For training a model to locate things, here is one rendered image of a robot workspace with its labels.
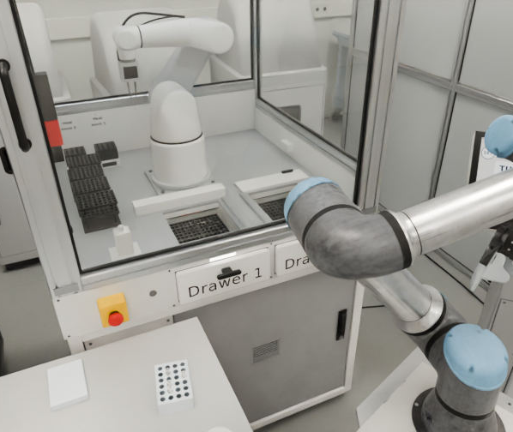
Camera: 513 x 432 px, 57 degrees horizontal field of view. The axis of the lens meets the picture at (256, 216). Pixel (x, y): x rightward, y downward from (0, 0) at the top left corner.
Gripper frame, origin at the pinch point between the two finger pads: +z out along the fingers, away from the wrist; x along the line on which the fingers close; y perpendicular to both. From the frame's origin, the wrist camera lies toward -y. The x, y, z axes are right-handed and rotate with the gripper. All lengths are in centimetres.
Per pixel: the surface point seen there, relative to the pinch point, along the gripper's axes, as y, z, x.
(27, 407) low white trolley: -69, 66, -51
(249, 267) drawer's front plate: -59, 27, 3
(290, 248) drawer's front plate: -54, 19, 14
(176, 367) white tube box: -51, 50, -24
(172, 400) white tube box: -43, 51, -31
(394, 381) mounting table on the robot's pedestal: -8.9, 34.4, 10.0
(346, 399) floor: -39, 89, 78
